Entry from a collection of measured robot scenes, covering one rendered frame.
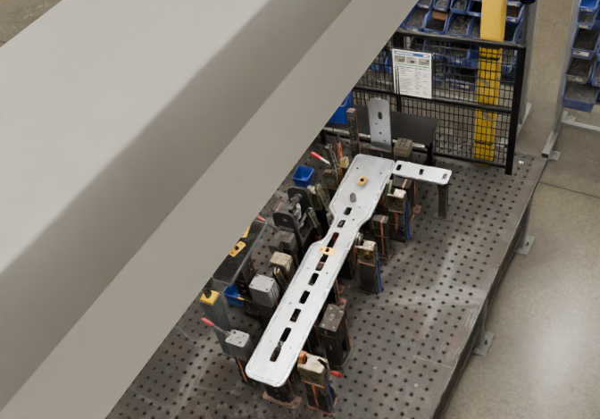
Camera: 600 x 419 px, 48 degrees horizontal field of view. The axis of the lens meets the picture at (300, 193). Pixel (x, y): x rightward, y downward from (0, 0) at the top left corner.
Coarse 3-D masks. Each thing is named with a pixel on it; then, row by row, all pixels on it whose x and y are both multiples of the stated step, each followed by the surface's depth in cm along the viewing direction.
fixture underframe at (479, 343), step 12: (528, 216) 407; (516, 240) 402; (528, 240) 428; (516, 252) 424; (528, 252) 423; (504, 264) 392; (492, 288) 382; (492, 300) 382; (480, 324) 366; (480, 336) 374; (492, 336) 386; (468, 348) 359; (480, 348) 381; (456, 372) 351; (456, 384) 352; (444, 408) 339
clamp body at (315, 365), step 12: (312, 360) 274; (324, 360) 273; (300, 372) 276; (312, 372) 271; (324, 372) 273; (312, 384) 279; (324, 384) 276; (312, 396) 288; (324, 396) 285; (312, 408) 298; (324, 408) 293
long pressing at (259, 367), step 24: (360, 168) 354; (384, 168) 351; (336, 192) 344; (360, 192) 342; (336, 216) 333; (360, 216) 331; (312, 264) 315; (336, 264) 313; (288, 288) 307; (312, 288) 306; (288, 312) 299; (312, 312) 297; (264, 336) 292; (288, 336) 290; (264, 360) 284; (288, 360) 282
